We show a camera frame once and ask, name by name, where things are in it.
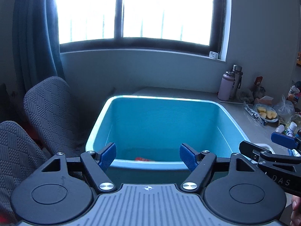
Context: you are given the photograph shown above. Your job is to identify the white bin lid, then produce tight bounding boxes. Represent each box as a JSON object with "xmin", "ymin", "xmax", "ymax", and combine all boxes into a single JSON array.
[{"xmin": 256, "ymin": 143, "xmax": 275, "ymax": 154}]

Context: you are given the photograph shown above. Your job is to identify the red vitamin canister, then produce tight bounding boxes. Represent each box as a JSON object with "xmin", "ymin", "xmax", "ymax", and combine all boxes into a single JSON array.
[{"xmin": 135, "ymin": 157, "xmax": 153, "ymax": 162}]

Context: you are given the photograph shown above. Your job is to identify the person's right hand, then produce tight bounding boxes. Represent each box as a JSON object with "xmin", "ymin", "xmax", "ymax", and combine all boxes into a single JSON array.
[{"xmin": 290, "ymin": 195, "xmax": 301, "ymax": 226}]

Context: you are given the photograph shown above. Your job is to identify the clear plastic bag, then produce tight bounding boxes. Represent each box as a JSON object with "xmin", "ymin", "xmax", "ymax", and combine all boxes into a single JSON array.
[{"xmin": 274, "ymin": 95, "xmax": 295, "ymax": 124}]

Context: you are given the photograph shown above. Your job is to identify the plate of apple slices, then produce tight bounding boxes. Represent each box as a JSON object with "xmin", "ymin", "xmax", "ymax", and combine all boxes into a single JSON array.
[{"xmin": 253, "ymin": 103, "xmax": 279, "ymax": 123}]

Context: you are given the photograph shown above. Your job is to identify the teal plastic storage bin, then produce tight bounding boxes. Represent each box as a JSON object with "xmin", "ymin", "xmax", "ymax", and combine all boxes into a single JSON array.
[{"xmin": 86, "ymin": 95, "xmax": 247, "ymax": 185}]

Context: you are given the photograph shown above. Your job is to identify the pink water bottle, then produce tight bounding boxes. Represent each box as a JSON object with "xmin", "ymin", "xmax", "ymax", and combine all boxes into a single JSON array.
[{"xmin": 217, "ymin": 70, "xmax": 235, "ymax": 101}]

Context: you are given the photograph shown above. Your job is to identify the grey covered chair far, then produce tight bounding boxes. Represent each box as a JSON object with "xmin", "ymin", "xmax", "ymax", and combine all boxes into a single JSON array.
[{"xmin": 23, "ymin": 76, "xmax": 88, "ymax": 157}]

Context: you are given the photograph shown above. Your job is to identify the grey covered chair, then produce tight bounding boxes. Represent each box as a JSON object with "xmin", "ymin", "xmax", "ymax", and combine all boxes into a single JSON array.
[
  {"xmin": 1, "ymin": 121, "xmax": 47, "ymax": 225},
  {"xmin": 23, "ymin": 76, "xmax": 88, "ymax": 157}
]

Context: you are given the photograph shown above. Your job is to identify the grey covered chair near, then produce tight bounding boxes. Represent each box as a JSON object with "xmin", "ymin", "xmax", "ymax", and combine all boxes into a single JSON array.
[{"xmin": 1, "ymin": 121, "xmax": 47, "ymax": 225}]

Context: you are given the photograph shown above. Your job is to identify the steel thermos bottle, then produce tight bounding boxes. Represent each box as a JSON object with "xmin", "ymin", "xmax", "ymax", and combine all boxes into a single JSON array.
[{"xmin": 230, "ymin": 64, "xmax": 243, "ymax": 99}]

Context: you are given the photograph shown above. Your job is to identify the small white windowsill device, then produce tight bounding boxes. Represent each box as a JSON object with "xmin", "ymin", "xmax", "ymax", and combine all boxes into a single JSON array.
[{"xmin": 209, "ymin": 51, "xmax": 219, "ymax": 59}]

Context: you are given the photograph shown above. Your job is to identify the dark blue curtain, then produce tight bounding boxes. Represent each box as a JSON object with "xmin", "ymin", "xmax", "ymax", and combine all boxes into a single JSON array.
[{"xmin": 12, "ymin": 0, "xmax": 64, "ymax": 93}]

